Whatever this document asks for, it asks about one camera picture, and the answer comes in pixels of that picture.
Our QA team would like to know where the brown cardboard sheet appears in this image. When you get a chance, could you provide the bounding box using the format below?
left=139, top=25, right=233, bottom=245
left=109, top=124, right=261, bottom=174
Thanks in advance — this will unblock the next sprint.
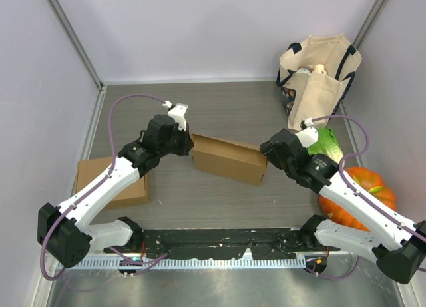
left=191, top=133, right=268, bottom=186

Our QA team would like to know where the brown cardboard box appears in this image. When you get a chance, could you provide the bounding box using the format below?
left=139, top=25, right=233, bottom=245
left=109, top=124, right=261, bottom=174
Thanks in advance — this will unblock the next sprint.
left=73, top=156, right=152, bottom=212

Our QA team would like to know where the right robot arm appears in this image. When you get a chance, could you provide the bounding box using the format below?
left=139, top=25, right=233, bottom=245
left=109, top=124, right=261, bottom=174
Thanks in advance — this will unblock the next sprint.
left=260, top=127, right=425, bottom=284

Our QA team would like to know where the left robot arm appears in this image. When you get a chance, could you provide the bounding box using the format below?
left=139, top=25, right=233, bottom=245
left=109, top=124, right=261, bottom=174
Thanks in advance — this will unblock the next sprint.
left=37, top=104, right=194, bottom=268

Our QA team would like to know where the green lettuce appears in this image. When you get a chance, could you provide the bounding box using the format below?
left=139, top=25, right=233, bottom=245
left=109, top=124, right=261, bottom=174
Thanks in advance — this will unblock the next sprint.
left=308, top=128, right=344, bottom=163

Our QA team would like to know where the beige canvas tote bag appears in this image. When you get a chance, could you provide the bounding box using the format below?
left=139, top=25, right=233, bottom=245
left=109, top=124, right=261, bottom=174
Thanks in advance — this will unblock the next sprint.
left=276, top=34, right=362, bottom=131

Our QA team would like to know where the white bottle in bag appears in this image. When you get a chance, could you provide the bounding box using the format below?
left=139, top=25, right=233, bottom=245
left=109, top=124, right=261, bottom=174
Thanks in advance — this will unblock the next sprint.
left=296, top=64, right=327, bottom=78

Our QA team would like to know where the orange pumpkin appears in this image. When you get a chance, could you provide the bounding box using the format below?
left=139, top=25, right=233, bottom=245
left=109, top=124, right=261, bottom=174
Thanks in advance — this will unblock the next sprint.
left=319, top=166, right=397, bottom=232

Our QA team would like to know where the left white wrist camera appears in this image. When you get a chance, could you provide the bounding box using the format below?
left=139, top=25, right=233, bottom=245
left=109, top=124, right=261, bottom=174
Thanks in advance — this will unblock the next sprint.
left=162, top=101, right=189, bottom=131

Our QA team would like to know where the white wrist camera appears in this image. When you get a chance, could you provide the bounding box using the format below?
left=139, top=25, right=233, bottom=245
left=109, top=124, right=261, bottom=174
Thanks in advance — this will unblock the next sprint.
left=296, top=118, right=319, bottom=148
left=162, top=101, right=189, bottom=131

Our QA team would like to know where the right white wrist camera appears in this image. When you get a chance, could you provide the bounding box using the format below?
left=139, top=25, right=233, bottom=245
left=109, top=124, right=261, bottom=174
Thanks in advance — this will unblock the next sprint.
left=296, top=118, right=319, bottom=148

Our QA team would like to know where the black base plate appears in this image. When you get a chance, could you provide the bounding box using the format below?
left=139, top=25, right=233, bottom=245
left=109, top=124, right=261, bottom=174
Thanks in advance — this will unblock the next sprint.
left=116, top=228, right=325, bottom=260

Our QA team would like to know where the slotted cable duct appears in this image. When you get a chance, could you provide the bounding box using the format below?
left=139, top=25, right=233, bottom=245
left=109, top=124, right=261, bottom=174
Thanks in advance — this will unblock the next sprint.
left=71, top=254, right=306, bottom=272

